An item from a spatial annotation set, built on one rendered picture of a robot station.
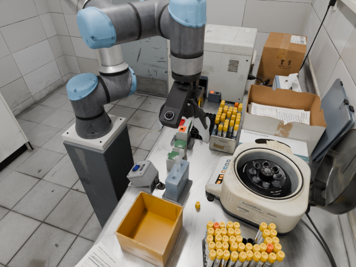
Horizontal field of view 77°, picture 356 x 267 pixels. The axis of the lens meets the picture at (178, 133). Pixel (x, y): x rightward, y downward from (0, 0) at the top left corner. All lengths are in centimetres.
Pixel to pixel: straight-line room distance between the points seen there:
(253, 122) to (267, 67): 67
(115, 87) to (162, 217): 52
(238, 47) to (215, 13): 137
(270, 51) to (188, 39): 104
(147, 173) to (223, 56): 66
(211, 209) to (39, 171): 180
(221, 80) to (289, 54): 49
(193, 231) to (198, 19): 55
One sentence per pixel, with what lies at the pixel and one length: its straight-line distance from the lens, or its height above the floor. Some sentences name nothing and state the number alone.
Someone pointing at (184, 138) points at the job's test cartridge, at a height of 92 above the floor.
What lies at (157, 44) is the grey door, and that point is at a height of 66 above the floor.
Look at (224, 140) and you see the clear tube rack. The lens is 88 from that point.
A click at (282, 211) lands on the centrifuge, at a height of 99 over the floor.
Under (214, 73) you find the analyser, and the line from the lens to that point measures 116.
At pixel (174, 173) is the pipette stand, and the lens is 70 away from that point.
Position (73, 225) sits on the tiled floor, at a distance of 185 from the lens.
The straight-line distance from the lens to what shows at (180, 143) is 84.
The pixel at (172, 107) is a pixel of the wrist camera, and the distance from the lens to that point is 52.
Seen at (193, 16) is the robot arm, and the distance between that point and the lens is 48.
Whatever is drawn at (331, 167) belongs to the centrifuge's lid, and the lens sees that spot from 80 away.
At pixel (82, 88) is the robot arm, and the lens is 88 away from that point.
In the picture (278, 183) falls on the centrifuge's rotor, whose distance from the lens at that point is 72.
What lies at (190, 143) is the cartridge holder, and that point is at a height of 89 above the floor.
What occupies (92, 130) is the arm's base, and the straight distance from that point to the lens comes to 97.
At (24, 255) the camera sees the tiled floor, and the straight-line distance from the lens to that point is 190.
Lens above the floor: 152
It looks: 41 degrees down
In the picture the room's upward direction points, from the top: straight up
